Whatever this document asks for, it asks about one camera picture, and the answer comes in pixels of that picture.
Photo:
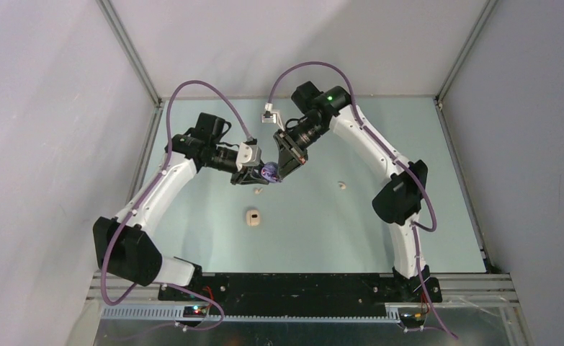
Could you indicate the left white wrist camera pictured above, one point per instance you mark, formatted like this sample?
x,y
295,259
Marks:
x,y
249,154

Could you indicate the left circuit board with LEDs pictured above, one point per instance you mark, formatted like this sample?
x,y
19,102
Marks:
x,y
195,312

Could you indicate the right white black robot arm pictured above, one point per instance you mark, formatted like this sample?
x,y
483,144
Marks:
x,y
399,202

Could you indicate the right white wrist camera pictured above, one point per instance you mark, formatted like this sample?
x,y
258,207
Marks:
x,y
271,116

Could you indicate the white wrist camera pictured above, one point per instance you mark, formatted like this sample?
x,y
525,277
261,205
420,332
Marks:
x,y
249,154
271,116

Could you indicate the beige earbud charging case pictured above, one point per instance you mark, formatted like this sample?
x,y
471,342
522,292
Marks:
x,y
253,218

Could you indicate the circuit board with leds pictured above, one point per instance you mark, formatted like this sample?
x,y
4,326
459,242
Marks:
x,y
412,320
195,312

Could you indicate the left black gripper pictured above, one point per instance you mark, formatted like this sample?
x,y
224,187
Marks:
x,y
248,176

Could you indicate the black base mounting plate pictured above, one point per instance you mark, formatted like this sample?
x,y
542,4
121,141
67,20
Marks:
x,y
310,295

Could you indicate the purple earbud charging case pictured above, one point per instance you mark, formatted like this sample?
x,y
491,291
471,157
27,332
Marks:
x,y
270,169

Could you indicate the right circuit board with LEDs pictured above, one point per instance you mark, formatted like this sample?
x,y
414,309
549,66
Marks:
x,y
412,320

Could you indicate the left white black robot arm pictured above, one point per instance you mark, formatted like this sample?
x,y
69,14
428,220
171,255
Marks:
x,y
124,243

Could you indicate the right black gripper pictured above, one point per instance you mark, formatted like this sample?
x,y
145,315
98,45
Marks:
x,y
291,156

